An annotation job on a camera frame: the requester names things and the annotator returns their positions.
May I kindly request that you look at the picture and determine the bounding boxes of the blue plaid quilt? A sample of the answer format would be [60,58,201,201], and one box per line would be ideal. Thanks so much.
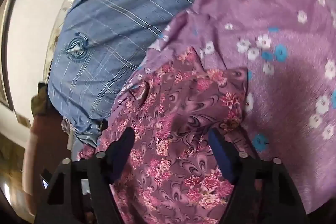
[47,0,244,148]

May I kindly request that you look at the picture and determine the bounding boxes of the olive green cloth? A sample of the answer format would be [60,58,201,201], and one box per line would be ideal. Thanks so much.
[31,81,55,117]

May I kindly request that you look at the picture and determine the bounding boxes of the purple flowered bedsheet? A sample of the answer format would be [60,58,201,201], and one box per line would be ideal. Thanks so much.
[110,0,336,216]

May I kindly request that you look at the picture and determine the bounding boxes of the maroon floral garment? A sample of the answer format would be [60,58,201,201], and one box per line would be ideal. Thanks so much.
[77,46,263,224]

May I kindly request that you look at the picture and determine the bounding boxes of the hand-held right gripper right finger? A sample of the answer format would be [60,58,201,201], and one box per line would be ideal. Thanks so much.
[209,128,310,224]

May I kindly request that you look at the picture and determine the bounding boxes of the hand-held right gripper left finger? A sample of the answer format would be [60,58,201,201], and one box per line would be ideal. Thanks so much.
[34,126,135,224]

